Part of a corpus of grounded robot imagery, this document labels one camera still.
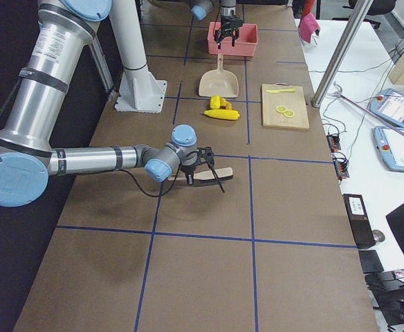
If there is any lemon slice rear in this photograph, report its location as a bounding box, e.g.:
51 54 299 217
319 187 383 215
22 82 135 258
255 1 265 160
276 106 287 113

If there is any yellow toy corn cob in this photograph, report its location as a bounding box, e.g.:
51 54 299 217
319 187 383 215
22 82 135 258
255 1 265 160
203 109 240 120

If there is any orange black connector block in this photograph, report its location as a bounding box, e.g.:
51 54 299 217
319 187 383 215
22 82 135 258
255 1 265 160
333 156 349 181
327 133 341 152

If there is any yellow plastic toy knife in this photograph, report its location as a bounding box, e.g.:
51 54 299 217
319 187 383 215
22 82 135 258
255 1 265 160
265 88 296 94

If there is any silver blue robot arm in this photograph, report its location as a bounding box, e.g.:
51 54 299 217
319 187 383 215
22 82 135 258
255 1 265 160
189 0 244 48
0 1 199 208

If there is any pink plastic bin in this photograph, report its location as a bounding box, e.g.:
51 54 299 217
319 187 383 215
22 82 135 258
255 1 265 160
207 21 258 57

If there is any tan toy ginger root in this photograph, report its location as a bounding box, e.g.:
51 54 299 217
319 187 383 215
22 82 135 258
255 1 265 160
220 98 232 110

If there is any orange black connector block upper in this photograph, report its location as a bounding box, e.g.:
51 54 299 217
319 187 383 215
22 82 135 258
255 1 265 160
327 133 341 152

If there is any yellow toy corn piece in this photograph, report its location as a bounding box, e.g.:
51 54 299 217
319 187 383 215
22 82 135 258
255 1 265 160
210 95 221 109

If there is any silver aluminium frame post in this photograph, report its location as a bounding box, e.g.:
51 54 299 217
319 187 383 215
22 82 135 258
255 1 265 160
311 0 373 108

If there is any teach pendant lower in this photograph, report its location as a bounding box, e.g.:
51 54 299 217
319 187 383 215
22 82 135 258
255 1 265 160
373 127 404 172

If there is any pink cloth on stand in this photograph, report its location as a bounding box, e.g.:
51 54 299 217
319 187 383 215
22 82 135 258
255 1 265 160
298 13 320 46

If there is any teach pendant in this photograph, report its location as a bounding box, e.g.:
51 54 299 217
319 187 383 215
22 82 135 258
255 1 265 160
373 127 404 172
368 88 404 127

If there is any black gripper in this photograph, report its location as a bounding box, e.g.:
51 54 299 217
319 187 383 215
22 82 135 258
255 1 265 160
181 151 200 186
214 7 243 48

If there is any teach pendant upper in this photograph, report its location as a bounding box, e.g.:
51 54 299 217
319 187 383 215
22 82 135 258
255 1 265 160
368 88 404 127

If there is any beige plastic dustpan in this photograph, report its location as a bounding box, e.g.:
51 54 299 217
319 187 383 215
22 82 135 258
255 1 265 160
198 53 239 98

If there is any bamboo cutting board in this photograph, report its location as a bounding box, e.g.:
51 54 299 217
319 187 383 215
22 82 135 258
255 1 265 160
261 84 310 130

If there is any black box with label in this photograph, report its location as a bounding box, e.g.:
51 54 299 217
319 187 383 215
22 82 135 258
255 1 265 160
342 194 376 249

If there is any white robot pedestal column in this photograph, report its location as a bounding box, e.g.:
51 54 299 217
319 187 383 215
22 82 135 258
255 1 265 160
109 0 167 113

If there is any black camera cable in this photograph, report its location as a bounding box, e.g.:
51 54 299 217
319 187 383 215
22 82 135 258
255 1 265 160
120 148 226 199

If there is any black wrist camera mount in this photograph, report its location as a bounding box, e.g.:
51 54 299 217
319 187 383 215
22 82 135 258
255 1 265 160
196 147 214 167

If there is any orange black connector block lower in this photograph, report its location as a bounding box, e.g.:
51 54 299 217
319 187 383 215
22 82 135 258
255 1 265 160
333 156 349 181

